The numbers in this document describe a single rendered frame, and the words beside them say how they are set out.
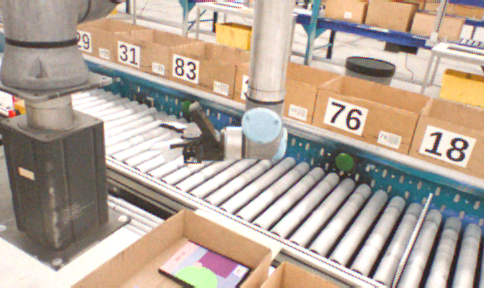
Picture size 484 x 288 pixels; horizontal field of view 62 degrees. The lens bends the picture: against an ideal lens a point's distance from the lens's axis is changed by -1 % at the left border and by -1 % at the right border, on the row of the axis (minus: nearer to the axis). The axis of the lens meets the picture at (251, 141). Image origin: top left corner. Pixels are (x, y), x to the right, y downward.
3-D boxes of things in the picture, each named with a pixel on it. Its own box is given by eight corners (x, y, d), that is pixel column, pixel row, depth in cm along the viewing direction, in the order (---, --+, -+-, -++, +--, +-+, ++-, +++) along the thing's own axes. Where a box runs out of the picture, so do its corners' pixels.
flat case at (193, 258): (223, 306, 92) (224, 301, 91) (157, 272, 99) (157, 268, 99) (251, 271, 103) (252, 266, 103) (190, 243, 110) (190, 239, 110)
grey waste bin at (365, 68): (325, 113, 446) (336, 56, 419) (359, 110, 469) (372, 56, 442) (355, 132, 406) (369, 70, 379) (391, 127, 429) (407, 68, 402)
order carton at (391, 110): (310, 126, 168) (317, 87, 161) (336, 109, 191) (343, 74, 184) (406, 157, 150) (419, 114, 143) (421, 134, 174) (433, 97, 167)
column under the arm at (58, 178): (56, 272, 98) (41, 152, 85) (-9, 232, 109) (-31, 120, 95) (131, 221, 120) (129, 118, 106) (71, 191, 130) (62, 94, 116)
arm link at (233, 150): (241, 135, 108) (241, 120, 117) (223, 135, 108) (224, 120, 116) (240, 164, 112) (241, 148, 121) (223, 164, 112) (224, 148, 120)
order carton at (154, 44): (113, 64, 221) (112, 32, 213) (152, 56, 244) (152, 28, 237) (167, 81, 203) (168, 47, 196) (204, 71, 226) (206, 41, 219)
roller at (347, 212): (302, 262, 119) (304, 248, 117) (358, 191, 160) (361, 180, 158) (317, 269, 117) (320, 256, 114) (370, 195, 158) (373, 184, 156)
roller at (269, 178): (213, 219, 133) (214, 206, 131) (286, 164, 174) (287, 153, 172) (225, 225, 131) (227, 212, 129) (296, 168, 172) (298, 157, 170)
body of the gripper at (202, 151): (180, 164, 112) (224, 165, 113) (179, 136, 108) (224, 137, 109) (184, 150, 119) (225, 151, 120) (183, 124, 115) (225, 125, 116)
